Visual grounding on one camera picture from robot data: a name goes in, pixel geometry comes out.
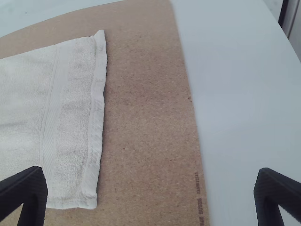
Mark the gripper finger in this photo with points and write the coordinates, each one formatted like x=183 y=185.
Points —
x=265 y=188
x=26 y=184

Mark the pale towel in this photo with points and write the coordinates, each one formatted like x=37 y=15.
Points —
x=47 y=94

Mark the cork mat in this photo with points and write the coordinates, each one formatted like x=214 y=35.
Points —
x=145 y=117

